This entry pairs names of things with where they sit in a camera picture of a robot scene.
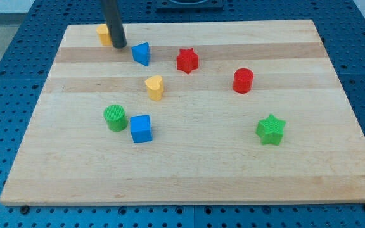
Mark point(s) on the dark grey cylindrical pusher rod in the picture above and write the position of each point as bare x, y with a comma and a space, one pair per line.
113, 20

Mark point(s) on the yellow hexagon block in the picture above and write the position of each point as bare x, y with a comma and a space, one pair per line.
104, 35

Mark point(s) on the yellow heart block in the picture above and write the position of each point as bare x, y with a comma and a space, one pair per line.
155, 87

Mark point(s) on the red star block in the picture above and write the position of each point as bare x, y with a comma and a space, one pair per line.
187, 60

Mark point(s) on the green cylinder block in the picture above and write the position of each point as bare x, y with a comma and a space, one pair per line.
115, 117

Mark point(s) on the blue cube block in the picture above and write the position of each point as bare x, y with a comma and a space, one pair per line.
141, 129

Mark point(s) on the red cylinder block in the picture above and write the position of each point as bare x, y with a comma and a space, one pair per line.
243, 79

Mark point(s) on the light wooden board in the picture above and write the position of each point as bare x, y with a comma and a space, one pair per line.
204, 150

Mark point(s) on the green star block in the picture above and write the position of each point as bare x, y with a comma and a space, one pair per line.
270, 130

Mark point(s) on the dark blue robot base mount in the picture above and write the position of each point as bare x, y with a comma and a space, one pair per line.
165, 5

